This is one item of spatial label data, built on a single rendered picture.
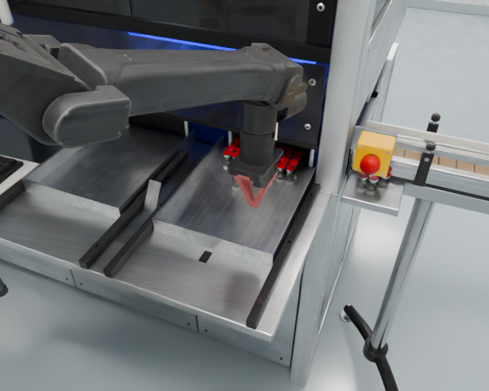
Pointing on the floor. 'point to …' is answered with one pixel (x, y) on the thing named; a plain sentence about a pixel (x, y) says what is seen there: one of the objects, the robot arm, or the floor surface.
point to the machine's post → (331, 165)
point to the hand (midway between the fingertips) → (253, 202)
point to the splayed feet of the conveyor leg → (348, 314)
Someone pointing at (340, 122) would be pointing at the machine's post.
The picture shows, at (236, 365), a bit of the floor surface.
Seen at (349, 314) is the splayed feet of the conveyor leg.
